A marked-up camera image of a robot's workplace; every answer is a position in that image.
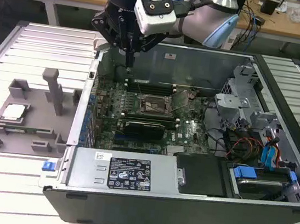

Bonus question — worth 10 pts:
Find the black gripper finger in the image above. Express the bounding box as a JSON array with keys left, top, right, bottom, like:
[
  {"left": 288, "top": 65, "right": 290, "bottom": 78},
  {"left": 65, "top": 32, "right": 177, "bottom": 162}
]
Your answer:
[
  {"left": 128, "top": 28, "right": 169, "bottom": 72},
  {"left": 86, "top": 9, "right": 137, "bottom": 67}
]

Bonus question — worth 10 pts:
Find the metal socket cover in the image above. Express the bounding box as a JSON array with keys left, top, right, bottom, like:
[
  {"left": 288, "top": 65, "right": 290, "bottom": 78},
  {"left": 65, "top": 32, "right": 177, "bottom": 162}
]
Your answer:
[{"left": 169, "top": 89, "right": 191, "bottom": 115}]

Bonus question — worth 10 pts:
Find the silver CPU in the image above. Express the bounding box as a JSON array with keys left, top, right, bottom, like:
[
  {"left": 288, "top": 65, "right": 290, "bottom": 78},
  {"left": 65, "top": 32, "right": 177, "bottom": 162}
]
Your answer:
[{"left": 1, "top": 103, "right": 27, "bottom": 123}]

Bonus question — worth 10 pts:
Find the CPU socket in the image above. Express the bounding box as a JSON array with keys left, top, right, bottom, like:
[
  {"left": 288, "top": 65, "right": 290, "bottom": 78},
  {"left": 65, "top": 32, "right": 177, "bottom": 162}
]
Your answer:
[{"left": 138, "top": 93, "right": 172, "bottom": 118}]

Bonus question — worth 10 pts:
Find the grey case latch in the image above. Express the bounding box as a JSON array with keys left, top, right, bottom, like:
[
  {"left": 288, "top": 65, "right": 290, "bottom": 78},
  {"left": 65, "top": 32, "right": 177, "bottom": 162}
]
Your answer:
[{"left": 92, "top": 36, "right": 112, "bottom": 54}]

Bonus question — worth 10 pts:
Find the black graphics card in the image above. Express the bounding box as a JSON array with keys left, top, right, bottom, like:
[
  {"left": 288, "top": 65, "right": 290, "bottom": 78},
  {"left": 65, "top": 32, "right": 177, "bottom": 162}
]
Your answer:
[{"left": 122, "top": 118, "right": 166, "bottom": 142}]

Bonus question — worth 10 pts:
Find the green motherboard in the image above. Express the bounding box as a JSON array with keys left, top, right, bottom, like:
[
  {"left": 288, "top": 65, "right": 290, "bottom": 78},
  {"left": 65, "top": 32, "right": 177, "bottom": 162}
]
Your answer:
[{"left": 87, "top": 76, "right": 219, "bottom": 163}]

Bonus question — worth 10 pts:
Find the silver metal drive cage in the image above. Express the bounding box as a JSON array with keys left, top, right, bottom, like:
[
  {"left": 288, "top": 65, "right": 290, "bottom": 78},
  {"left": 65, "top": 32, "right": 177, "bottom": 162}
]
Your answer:
[{"left": 210, "top": 59, "right": 289, "bottom": 138}]

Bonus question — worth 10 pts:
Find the tall black box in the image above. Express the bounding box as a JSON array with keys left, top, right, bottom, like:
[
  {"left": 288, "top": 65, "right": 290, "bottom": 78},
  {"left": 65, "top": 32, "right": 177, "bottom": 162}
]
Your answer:
[{"left": 235, "top": 0, "right": 248, "bottom": 16}]

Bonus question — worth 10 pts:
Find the small silver heatsink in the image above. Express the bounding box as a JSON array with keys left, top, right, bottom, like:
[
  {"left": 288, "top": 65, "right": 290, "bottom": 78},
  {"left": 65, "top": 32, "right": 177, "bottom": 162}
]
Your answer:
[{"left": 166, "top": 144, "right": 187, "bottom": 158}]

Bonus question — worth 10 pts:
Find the black power adapter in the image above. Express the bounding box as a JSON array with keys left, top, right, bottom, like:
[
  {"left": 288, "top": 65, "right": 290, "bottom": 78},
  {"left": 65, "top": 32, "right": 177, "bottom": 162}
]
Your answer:
[{"left": 253, "top": 15, "right": 267, "bottom": 26}]

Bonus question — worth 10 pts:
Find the grey parts rack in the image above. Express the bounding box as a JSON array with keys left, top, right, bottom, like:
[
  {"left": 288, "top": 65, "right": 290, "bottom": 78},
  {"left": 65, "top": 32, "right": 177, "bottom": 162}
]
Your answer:
[{"left": 0, "top": 61, "right": 86, "bottom": 164}]

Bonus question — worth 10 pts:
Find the small black box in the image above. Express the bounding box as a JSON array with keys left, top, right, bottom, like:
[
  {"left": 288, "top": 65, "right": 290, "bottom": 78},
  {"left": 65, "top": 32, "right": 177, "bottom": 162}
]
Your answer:
[{"left": 259, "top": 0, "right": 279, "bottom": 16}]

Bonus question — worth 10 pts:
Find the green RAM stick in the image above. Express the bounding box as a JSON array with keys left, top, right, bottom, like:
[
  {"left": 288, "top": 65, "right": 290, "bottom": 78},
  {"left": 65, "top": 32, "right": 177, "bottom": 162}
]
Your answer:
[{"left": 21, "top": 125, "right": 54, "bottom": 136}]

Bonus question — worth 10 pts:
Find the silver power supply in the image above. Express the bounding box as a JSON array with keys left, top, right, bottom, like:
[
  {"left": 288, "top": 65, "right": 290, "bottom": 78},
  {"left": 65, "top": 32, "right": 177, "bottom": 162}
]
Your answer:
[{"left": 64, "top": 143, "right": 184, "bottom": 203}]

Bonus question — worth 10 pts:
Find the black plastic shroud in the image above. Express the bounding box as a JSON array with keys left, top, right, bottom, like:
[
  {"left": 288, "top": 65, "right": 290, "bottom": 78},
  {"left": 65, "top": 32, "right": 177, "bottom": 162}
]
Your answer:
[{"left": 169, "top": 150, "right": 232, "bottom": 200}]

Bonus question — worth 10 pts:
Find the blue case latch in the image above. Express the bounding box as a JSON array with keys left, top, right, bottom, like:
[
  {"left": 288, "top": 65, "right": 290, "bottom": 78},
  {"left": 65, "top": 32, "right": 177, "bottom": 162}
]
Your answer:
[{"left": 41, "top": 160, "right": 57, "bottom": 173}]

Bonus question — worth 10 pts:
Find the hard disk in blue carrier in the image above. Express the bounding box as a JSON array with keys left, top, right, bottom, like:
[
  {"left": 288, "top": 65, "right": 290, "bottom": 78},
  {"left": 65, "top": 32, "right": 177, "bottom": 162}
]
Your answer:
[{"left": 226, "top": 162, "right": 300, "bottom": 206}]

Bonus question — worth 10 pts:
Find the black open PC case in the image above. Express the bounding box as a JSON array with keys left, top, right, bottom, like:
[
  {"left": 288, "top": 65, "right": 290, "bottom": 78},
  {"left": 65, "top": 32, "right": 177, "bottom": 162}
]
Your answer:
[{"left": 33, "top": 26, "right": 300, "bottom": 224}]

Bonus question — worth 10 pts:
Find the red yellow wire bundle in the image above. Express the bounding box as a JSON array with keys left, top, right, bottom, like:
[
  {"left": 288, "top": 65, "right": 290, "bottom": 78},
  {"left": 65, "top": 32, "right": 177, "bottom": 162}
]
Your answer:
[{"left": 228, "top": 135, "right": 265, "bottom": 161}]

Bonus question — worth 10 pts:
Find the blue flat wire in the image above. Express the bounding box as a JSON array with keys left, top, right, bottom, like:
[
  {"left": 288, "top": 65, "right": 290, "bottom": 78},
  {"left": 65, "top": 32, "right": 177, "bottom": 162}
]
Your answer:
[
  {"left": 265, "top": 135, "right": 282, "bottom": 171},
  {"left": 259, "top": 145, "right": 273, "bottom": 170}
]

